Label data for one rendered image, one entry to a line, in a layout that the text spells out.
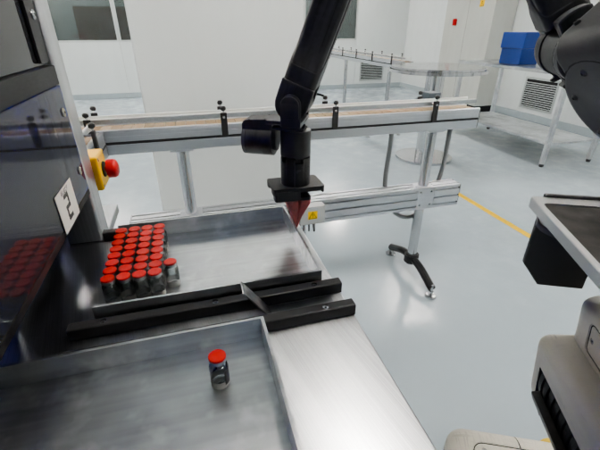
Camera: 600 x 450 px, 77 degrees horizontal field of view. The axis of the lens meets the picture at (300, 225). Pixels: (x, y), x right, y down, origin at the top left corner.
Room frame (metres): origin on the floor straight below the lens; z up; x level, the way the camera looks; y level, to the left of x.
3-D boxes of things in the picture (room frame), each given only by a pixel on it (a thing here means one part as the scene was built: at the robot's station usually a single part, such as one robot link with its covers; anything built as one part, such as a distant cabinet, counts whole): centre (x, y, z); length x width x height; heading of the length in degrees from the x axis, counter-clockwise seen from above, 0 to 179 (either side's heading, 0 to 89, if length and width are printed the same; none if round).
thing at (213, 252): (0.58, 0.16, 0.90); 0.34 x 0.26 x 0.04; 106
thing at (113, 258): (0.54, 0.31, 0.90); 0.18 x 0.02 x 0.05; 16
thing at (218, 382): (0.31, 0.10, 0.90); 0.02 x 0.02 x 0.04
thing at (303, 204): (0.69, 0.02, 0.94); 0.07 x 0.07 x 0.09; 16
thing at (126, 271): (0.55, 0.29, 0.90); 0.18 x 0.02 x 0.05; 16
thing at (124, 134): (1.60, 0.09, 0.92); 1.90 x 0.16 x 0.16; 106
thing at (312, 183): (0.70, 0.01, 1.01); 0.10 x 0.07 x 0.07; 106
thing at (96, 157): (0.76, 0.45, 1.00); 0.08 x 0.07 x 0.07; 106
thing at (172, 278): (0.51, 0.21, 0.90); 0.02 x 0.02 x 0.05
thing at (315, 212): (1.57, -0.05, 0.50); 0.12 x 0.05 x 0.09; 106
